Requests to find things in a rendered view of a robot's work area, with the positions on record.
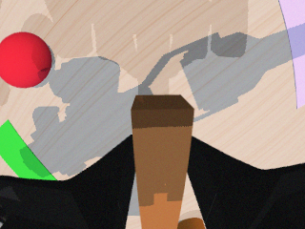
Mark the green rectangle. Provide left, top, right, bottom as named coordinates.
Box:
left=0, top=120, right=57, bottom=180

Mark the orange cylinder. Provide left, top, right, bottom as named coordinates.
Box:
left=177, top=218, right=205, bottom=229

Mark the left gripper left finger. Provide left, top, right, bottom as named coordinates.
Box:
left=0, top=135, right=135, bottom=229

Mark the lavender flat rectangle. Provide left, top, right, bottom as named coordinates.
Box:
left=278, top=0, right=305, bottom=109

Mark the brown bar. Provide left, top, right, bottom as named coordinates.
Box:
left=131, top=94, right=194, bottom=229

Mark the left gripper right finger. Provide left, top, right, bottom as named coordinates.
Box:
left=187, top=136, right=305, bottom=229

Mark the red ball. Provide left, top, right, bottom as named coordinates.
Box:
left=0, top=31, right=52, bottom=88

